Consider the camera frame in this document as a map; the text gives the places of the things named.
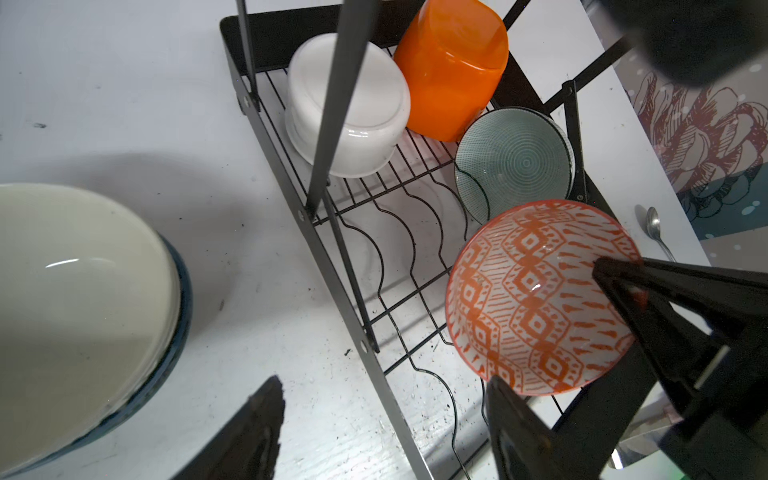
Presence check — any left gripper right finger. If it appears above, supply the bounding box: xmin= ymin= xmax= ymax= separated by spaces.
xmin=486 ymin=376 xmax=558 ymax=479

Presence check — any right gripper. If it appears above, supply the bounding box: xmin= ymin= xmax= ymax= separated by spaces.
xmin=592 ymin=257 xmax=767 ymax=479

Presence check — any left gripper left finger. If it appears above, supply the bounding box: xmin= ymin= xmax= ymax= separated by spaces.
xmin=175 ymin=375 xmax=285 ymax=480

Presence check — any blue patterned ceramic bowl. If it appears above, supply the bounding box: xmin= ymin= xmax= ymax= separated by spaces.
xmin=445 ymin=200 xmax=642 ymax=396

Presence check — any cream ceramic bowl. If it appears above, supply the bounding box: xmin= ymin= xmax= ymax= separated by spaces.
xmin=1 ymin=183 xmax=180 ymax=474

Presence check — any light green ceramic bowl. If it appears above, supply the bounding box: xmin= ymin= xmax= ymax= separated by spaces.
xmin=455 ymin=107 xmax=575 ymax=224

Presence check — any white ceramic bowl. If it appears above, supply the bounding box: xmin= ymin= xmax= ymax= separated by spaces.
xmin=285 ymin=33 xmax=411 ymax=178

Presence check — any orange plastic bowl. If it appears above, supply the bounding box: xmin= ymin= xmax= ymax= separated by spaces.
xmin=394 ymin=0 xmax=509 ymax=142

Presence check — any metal spoon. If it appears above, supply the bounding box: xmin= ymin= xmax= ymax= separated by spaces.
xmin=645 ymin=207 xmax=676 ymax=262

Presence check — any teal rimmed patterned bowl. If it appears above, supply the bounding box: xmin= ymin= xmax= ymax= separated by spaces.
xmin=1 ymin=236 xmax=193 ymax=479

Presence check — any black wire dish rack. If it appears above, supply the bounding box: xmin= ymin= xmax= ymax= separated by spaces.
xmin=218 ymin=0 xmax=661 ymax=480

